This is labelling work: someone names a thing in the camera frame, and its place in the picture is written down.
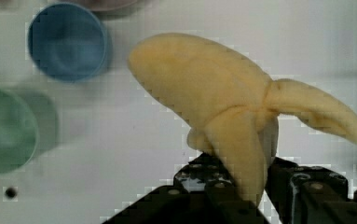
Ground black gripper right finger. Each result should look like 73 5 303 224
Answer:
266 158 357 224

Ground grey round plate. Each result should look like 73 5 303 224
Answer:
62 0 139 12

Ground yellow plush banana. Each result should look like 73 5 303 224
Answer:
128 33 357 204

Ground blue bowl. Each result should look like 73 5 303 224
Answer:
27 2 111 82

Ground green mug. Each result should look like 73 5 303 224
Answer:
0 89 58 174

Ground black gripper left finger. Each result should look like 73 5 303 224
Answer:
102 153 269 224

